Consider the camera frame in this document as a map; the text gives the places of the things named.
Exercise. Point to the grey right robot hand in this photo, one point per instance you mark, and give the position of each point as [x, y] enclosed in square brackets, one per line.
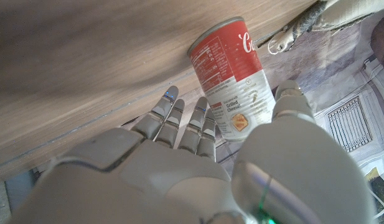
[166, 180]

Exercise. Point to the red white soup can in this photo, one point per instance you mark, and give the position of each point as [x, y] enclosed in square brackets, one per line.
[232, 74]

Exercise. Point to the cream plaid fringed scarf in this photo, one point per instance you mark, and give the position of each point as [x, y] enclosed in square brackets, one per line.
[344, 12]

